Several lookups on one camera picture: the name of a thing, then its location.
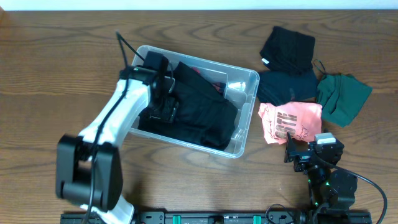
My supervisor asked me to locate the large black garment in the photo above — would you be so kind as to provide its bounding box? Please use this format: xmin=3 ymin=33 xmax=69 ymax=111
xmin=138 ymin=62 xmax=238 ymax=151

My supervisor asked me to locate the red navy plaid shirt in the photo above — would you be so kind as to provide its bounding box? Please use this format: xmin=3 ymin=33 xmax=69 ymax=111
xmin=192 ymin=67 xmax=226 ymax=95

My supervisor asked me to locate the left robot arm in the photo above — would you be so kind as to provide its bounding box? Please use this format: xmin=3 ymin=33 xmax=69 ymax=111
xmin=55 ymin=52 xmax=178 ymax=223

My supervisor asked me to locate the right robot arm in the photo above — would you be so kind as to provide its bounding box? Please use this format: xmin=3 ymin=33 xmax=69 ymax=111
xmin=284 ymin=133 xmax=358 ymax=210

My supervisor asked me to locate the pink printed t-shirt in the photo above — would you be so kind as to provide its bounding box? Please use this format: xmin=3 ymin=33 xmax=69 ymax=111
xmin=258 ymin=102 xmax=322 ymax=144

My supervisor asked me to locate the green folded garment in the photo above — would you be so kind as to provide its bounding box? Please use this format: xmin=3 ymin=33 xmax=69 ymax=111
xmin=317 ymin=74 xmax=373 ymax=128

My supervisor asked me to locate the dark teal folded garment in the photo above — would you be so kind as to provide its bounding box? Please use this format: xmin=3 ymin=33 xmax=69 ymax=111
xmin=257 ymin=70 xmax=318 ymax=106

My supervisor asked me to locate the clear plastic storage bin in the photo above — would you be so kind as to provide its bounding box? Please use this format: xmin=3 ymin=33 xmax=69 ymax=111
xmin=129 ymin=45 xmax=260 ymax=159

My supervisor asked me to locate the small black folded garment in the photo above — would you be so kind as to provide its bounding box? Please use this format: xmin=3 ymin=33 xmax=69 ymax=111
xmin=259 ymin=26 xmax=315 ymax=75

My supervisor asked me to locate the black mounting rail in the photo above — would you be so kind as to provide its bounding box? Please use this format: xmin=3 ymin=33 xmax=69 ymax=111
xmin=60 ymin=210 xmax=373 ymax=224

